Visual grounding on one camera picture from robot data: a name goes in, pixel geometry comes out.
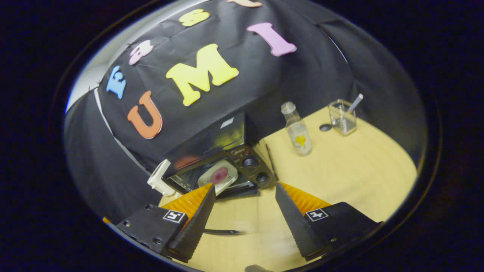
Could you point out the pink round food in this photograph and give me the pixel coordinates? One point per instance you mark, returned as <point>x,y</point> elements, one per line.
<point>219,175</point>

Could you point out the white toaster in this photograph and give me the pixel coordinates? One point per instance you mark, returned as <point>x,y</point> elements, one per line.
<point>160,179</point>

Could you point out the small black round lid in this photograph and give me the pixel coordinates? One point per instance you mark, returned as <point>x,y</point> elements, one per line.
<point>325,127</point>

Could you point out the clear ribbed glass cup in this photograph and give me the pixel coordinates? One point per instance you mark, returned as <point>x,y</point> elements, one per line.
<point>342,119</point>

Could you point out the white square plate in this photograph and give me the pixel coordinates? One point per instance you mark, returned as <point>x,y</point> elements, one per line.
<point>227,183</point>

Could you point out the black electric oven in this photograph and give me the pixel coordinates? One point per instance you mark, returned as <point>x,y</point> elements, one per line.
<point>249,166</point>

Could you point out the white straw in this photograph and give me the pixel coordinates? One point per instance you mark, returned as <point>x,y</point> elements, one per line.
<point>356,101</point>

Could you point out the clear glass bottle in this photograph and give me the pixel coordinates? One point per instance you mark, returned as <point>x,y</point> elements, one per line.
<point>298,132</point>

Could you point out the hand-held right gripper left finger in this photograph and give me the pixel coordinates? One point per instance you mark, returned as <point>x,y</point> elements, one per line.
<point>194,226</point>

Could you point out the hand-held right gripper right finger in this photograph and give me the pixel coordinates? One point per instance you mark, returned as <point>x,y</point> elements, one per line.
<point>293,223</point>

